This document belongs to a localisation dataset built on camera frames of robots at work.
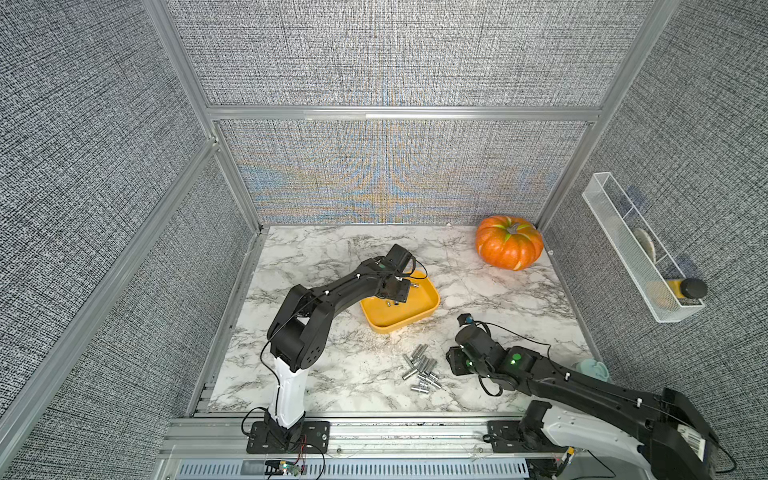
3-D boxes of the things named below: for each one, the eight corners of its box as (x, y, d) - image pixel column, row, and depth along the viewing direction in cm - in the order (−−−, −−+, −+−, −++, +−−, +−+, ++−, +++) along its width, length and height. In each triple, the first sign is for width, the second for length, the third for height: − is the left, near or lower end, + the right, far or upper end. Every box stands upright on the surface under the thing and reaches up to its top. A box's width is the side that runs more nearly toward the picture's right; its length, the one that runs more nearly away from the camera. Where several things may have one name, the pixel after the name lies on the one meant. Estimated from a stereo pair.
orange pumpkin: (480, 276, 106) (490, 254, 97) (471, 238, 118) (478, 215, 109) (536, 276, 106) (551, 254, 97) (521, 238, 118) (532, 215, 109)
